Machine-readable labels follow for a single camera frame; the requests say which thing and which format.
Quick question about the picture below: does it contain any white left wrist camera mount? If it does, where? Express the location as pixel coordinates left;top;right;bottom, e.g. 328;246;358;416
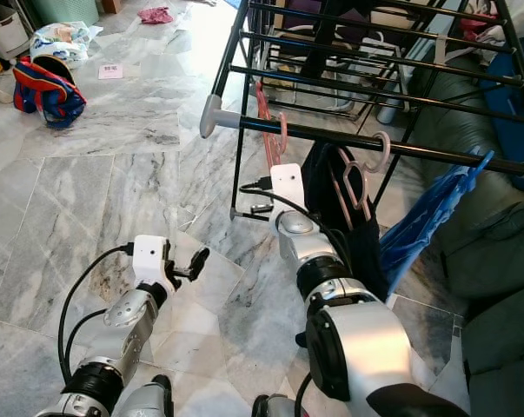
133;235;171;289

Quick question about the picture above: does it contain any black drying rack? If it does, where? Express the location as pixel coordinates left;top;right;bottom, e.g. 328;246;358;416
199;0;524;222

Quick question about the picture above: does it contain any short black left arm cable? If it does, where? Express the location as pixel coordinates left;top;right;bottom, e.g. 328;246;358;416
66;308;115;383

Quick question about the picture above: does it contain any green sofa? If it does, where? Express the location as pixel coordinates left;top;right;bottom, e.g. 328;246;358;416
383;52;524;417

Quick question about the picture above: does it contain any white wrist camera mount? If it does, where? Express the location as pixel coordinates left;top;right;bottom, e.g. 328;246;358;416
270;163;307;214
133;235;171;289

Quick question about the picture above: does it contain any blue garment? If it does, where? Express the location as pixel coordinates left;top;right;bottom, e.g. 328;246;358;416
379;148;495;296

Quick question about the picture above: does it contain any pink cloth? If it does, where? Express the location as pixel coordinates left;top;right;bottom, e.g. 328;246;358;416
138;7;176;25

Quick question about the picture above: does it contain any navy garment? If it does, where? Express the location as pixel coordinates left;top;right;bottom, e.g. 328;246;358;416
296;143;388;348

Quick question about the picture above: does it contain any black garment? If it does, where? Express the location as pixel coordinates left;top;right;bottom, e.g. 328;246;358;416
301;0;362;77

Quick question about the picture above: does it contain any pink card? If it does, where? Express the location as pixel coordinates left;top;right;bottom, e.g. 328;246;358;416
98;63;125;81

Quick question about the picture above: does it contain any robot right leg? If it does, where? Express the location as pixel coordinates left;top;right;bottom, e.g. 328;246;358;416
251;393;315;417

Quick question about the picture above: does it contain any red and blue bag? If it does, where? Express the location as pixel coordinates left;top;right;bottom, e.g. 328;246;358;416
12;56;89;131

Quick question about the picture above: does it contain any long black left arm cable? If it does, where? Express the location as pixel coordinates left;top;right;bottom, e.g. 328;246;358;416
59;245;136;390

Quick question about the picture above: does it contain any mauve clothes hanger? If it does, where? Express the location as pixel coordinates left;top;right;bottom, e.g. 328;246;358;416
331;130;393;222

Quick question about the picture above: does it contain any white storage bin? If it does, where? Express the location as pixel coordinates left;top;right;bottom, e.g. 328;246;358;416
0;0;32;62

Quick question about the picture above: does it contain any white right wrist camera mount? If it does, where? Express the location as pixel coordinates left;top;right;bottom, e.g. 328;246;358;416
270;163;307;214

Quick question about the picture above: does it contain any white printed plastic bag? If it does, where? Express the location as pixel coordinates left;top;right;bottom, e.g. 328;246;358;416
31;22;102;70

